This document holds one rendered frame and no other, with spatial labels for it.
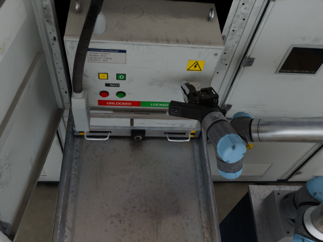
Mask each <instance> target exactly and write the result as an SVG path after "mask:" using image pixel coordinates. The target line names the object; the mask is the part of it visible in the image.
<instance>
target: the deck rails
mask: <svg viewBox="0 0 323 242"><path fill-rule="evenodd" d="M73 123H74V118H73V119H72V127H71V135H70V143H69V150H68V158H67V165H66V173H65V180H64V188H63V196H62V206H61V214H60V222H59V229H58V237H57V242H71V233H72V224H73V214H74V205H75V192H76V183H77V174H78V164H79V155H80V146H81V136H82V135H74V131H73ZM200 127H201V131H200V134H199V137H192V145H193V153H194V162H195V170H196V178H197V187H198V195H199V207H200V215H201V223H202V232H203V240H204V242H218V237H217V230H216V223H215V216H214V209H213V202H212V195H211V186H210V179H209V172H208V165H207V158H206V151H205V144H204V137H203V130H202V126H201V125H200Z"/></svg>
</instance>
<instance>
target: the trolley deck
mask: <svg viewBox="0 0 323 242"><path fill-rule="evenodd" d="M72 119H73V113H72V109H70V108H69V114H68V121H67V128H66V135H65V142H64V149H63V157H62V166H61V173H60V180H59V188H58V195H57V202H56V209H55V216H54V223H53V230H52V238H51V242H57V237H58V229H59V222H60V214H61V206H62V196H63V188H64V180H65V173H66V165H67V158H68V150H69V143H70V135H71V127H72ZM202 130H203V129H202ZM203 137H204V144H205V151H206V158H207V165H208V172H209V179H210V186H211V195H212V202H213V209H214V216H215V223H216V230H217V237H218V242H222V241H221V235H220V228H219V221H218V215H217V208H216V202H215V195H214V188H213V181H212V175H211V166H210V159H209V152H208V146H207V139H206V133H205V132H204V130H203ZM71 242H204V240H203V232H202V223H201V215H200V207H199V195H198V187H197V178H196V170H195V162H194V153H193V145H192V137H191V138H190V140H189V141H188V142H174V141H168V139H167V137H159V136H145V139H144V140H131V136H109V138H108V139H107V140H87V139H85V138H84V135H82V136H81V146H80V155H79V164H78V174H77V183H76V192H75V205H74V214H73V224H72V233H71Z"/></svg>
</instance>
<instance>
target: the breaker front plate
mask: <svg viewBox="0 0 323 242"><path fill-rule="evenodd" d="M78 42H79V41H75V40H65V45H66V50H67V56H68V61H69V67H70V72H71V78H72V77H73V67H74V60H75V54H76V49H77V45H78ZM88 48H97V49H116V50H126V64H122V63H101V62H88V57H87V55H86V60H85V64H84V71H83V80H82V87H83V89H84V90H86V91H87V93H88V100H89V108H90V113H123V114H129V113H142V114H159V115H169V113H168V110H169V108H160V107H129V106H98V100H121V101H151V102H171V101H172V100H173V101H179V102H185V101H184V97H183V95H182V91H181V87H180V86H181V82H182V81H187V82H199V83H200V84H201V85H200V86H199V87H197V89H198V90H199V91H200V90H201V88H208V87H210V84H211V81H212V78H213V75H214V72H215V70H216V67H217V64H218V61H219V58H220V56H221V53H222V50H223V48H204V47H185V46H167V45H149V44H130V43H112V42H94V41H90V43H89V46H88ZM189 60H192V61H205V63H204V66H203V70H202V71H186V69H187V65H188V61H189ZM98 73H108V80H106V79H99V74H98ZM117 73H119V74H126V80H117V79H116V74H117ZM105 83H108V84H120V87H108V86H105ZM100 91H107V92H108V93H109V95H108V96H107V97H101V96H100V95H99V93H100ZM119 91H123V92H125V97H123V98H119V97H117V96H116V93H117V92H119ZM132 111H133V112H132ZM196 123H197V120H193V119H191V120H190V121H189V120H152V119H134V126H135V127H177V128H194V127H195V125H196ZM90 125H93V126H130V119H114V118H90Z"/></svg>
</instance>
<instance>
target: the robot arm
mask: <svg viewBox="0 0 323 242"><path fill-rule="evenodd" d="M200 85H201V84H200V83H199V82H187V81H182V82H181V86H180V87H181V91H182V95H183V97H184V101H185V102H179V101H173V100H172V101H171V102H170V104H169V110H168V113H169V115H171V116H176V117H181V118H187V119H193V120H198V121H199V122H200V124H201V126H202V128H203V130H204V132H205V133H206V135H207V136H208V138H209V139H210V141H211V143H212V144H213V146H214V151H215V155H216V160H217V168H218V169H219V173H220V174H221V175H222V176H223V177H225V178H227V179H234V178H237V177H238V176H239V175H240V174H241V172H242V168H243V164H242V160H243V157H244V154H245V152H246V148H247V145H248V142H277V143H323V117H303V118H266V119H254V118H253V117H252V115H250V114H249V113H245V112H238V113H236V114H234V115H233V117H232V119H231V121H230V123H229V122H228V121H227V119H226V118H225V115H226V110H225V109H221V108H220V107H219V106H218V102H219V100H218V98H219V96H218V94H217V93H216V92H215V90H214V89H213V88H212V87H208V88H201V90H200V91H199V90H198V89H197V87H199V86H200ZM211 90H213V91H214V93H215V94H214V93H213V92H212V91H211ZM280 212H281V214H282V216H283V218H284V220H285V221H286V222H287V223H288V224H289V225H291V226H292V227H294V228H295V229H294V233H293V242H323V177H322V176H316V177H313V178H312V179H310V180H308V181H307V183H305V184H304V185H303V186H302V187H301V188H300V189H299V190H297V191H294V192H289V193H287V194H286V195H285V196H284V197H283V198H282V200H281V202H280Z"/></svg>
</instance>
